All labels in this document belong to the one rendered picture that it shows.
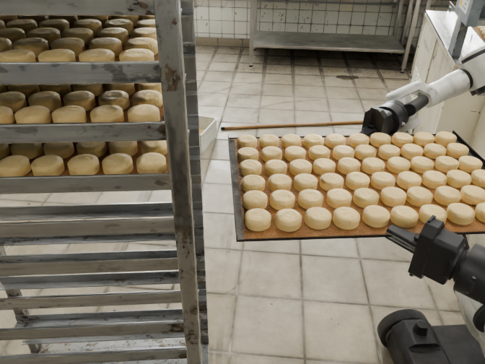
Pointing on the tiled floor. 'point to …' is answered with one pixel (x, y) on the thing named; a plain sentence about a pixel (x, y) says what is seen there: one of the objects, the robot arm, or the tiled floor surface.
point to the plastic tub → (206, 131)
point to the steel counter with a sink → (322, 42)
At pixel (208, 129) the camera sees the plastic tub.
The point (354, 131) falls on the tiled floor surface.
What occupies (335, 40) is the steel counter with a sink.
